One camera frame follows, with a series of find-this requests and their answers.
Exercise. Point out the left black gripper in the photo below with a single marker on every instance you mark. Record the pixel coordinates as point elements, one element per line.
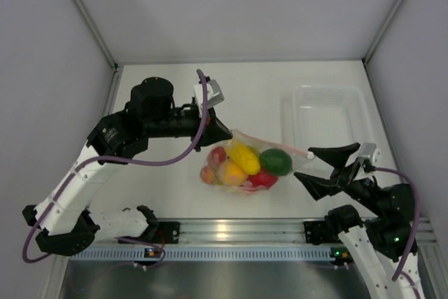
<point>216,131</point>

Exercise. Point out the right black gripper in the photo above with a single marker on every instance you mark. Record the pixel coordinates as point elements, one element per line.
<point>339,178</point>

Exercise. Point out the yellow fake corn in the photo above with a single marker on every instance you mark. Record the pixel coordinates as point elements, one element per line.
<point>243,156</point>

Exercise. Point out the clear zip top bag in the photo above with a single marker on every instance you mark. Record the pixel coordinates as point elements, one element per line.
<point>208,174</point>

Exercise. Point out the green fake lime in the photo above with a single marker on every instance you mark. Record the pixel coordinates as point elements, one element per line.
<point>276,162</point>

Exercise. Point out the red fake apple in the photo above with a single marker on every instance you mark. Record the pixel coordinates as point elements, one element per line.
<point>262,180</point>

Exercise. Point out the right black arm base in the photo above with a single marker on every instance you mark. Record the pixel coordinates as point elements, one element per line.
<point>318,232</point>

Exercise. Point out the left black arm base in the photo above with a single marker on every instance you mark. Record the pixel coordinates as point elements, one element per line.
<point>164,232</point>

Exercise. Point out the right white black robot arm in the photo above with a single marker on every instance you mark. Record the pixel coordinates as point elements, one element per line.
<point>384,248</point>

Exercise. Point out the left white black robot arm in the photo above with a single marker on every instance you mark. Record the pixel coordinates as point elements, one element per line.
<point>63,224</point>

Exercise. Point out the red fake tomato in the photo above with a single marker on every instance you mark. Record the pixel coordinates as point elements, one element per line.
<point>216,157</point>

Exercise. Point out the orange yellow fake peach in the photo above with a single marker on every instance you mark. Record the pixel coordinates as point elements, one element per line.
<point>230,174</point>

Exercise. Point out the white plastic basket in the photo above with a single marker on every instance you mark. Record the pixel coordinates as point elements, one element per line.
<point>327,116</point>

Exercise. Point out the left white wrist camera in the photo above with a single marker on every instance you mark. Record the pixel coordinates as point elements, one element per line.
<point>213,97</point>

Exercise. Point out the aluminium mounting rail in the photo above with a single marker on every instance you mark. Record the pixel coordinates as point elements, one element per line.
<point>239,231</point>

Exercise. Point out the white slotted cable duct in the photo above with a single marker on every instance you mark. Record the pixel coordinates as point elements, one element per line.
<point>183,253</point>

